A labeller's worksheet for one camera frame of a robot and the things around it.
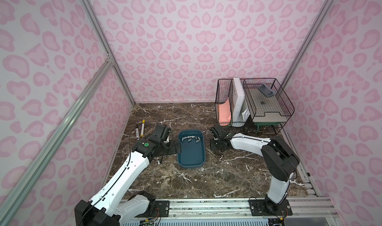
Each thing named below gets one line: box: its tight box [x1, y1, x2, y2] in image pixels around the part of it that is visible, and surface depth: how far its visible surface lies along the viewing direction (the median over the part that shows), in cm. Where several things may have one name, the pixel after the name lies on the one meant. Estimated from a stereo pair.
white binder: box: [232, 77, 246, 123], surface depth 97 cm
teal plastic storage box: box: [177, 129, 206, 169], surface depth 98 cm
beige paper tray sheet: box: [245, 88, 288, 123], surface depth 90 cm
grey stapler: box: [258, 83, 275, 98], surface depth 98 cm
